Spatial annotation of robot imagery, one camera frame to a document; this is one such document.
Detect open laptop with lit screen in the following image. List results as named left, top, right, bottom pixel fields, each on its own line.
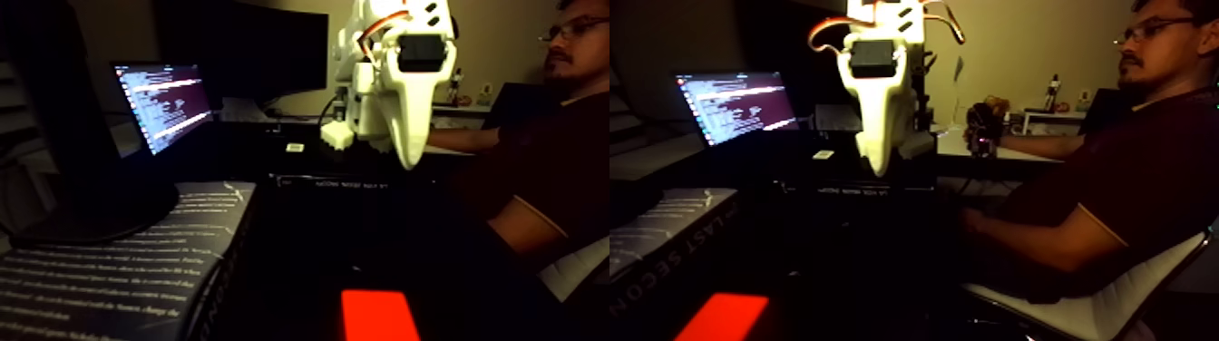
left=674, top=70, right=801, bottom=150

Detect person's left hand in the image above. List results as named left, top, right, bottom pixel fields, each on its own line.
left=960, top=207, right=998, bottom=245

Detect black box with white print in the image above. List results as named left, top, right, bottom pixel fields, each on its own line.
left=609, top=186, right=740, bottom=320

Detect eyeglasses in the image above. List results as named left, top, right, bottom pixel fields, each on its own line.
left=1114, top=16, right=1199, bottom=46

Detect person's right hand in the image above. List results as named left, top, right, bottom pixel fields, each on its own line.
left=979, top=122, right=1009, bottom=160

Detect orange servo cable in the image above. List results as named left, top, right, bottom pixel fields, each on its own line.
left=806, top=13, right=861, bottom=54
left=918, top=0, right=966, bottom=45

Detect person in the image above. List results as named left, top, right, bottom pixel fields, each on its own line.
left=960, top=0, right=1219, bottom=306

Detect black leader arm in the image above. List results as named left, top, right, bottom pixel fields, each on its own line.
left=963, top=95, right=1007, bottom=159

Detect white chair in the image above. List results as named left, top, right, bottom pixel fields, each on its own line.
left=960, top=220, right=1218, bottom=341

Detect red cube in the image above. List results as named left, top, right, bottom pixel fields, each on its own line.
left=674, top=293, right=771, bottom=341

